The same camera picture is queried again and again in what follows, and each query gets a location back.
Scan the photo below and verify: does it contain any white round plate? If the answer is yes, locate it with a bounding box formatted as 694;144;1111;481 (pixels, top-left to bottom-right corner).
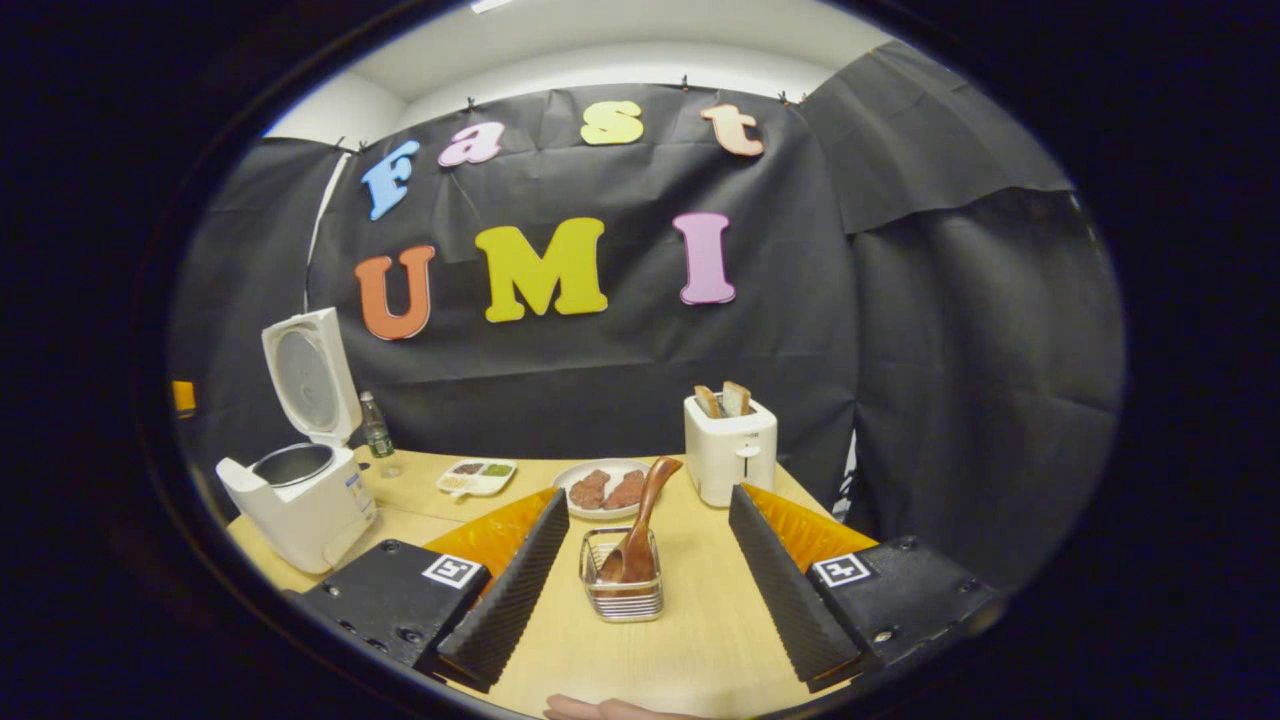
552;458;663;522

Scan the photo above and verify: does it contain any white toaster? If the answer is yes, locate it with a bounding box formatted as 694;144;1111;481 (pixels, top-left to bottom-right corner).
684;395;779;508

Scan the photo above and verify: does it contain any brown wooden spoon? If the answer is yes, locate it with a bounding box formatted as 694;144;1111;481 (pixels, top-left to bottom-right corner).
597;456;684;586

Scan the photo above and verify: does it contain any white divided condiment dish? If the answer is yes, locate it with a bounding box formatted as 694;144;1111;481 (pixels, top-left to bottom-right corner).
436;458;518;498

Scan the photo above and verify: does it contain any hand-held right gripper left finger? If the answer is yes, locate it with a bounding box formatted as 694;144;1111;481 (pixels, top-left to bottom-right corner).
300;487;571;694

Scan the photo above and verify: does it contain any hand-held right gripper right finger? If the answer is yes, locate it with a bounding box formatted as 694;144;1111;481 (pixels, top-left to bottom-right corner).
728;483;1004;694

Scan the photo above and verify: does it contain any white rice cooker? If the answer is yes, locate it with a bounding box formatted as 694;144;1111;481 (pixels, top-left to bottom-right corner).
215;307;381;576

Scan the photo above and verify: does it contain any black backdrop cloth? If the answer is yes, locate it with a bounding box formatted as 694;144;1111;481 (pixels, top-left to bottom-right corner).
168;40;1129;591

